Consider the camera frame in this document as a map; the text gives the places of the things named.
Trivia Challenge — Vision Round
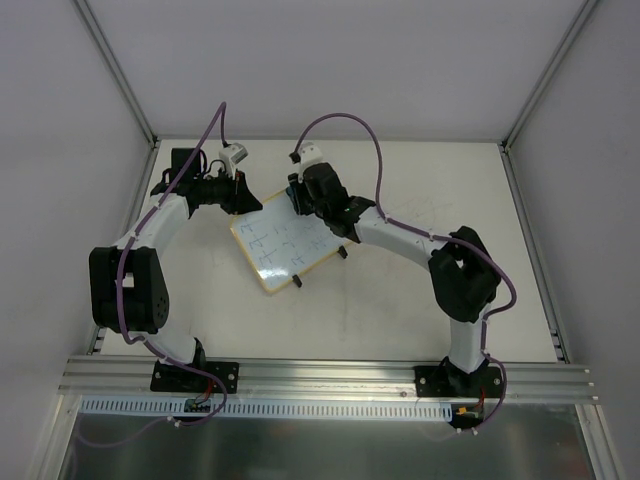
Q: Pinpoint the yellow-framed whiteboard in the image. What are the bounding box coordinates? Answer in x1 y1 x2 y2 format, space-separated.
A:
230 191 350 294

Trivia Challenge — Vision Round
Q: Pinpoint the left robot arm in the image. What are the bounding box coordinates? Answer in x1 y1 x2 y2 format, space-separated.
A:
89 143 263 391

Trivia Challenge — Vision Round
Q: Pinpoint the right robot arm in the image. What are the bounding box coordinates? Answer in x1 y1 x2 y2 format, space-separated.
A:
286 162 501 396

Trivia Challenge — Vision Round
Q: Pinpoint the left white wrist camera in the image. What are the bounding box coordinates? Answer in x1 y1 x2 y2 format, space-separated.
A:
219 143 248 178

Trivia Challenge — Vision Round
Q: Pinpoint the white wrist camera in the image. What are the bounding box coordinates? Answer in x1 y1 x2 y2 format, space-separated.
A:
219 143 248 178
289 142 324 183

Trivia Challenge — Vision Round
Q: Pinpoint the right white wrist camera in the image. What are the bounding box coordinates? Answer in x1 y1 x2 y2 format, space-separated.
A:
289 142 324 183

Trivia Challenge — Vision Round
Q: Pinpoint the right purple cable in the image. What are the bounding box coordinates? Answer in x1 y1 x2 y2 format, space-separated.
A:
297 113 519 436

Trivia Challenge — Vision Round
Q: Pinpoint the purple cable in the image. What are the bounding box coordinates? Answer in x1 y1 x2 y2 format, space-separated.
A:
74 102 229 446
297 113 519 436

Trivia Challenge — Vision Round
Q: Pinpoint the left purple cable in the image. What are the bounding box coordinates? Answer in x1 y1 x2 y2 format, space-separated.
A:
74 102 229 446

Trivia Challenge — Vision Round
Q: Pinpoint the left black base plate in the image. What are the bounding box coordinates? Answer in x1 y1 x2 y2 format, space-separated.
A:
150 361 240 394

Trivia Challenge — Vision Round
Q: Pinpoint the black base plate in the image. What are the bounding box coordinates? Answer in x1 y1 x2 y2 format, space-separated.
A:
413 357 505 399
150 361 240 394

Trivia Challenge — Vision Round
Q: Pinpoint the left aluminium frame post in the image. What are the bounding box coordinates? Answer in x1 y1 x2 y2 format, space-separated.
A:
71 0 157 146

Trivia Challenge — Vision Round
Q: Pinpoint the aluminium frame post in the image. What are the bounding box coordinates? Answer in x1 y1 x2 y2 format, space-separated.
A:
71 0 157 146
501 0 601 151

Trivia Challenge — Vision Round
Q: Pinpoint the aluminium mounting rail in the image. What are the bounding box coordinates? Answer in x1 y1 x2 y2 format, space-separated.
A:
58 355 600 404

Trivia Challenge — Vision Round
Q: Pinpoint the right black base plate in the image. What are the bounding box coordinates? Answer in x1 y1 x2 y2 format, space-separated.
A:
413 357 505 399

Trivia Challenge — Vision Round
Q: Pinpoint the white slotted cable duct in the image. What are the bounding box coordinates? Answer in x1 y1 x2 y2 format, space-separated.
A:
79 396 453 423

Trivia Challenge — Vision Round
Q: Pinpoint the right aluminium frame post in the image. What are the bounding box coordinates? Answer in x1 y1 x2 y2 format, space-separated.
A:
501 0 601 151

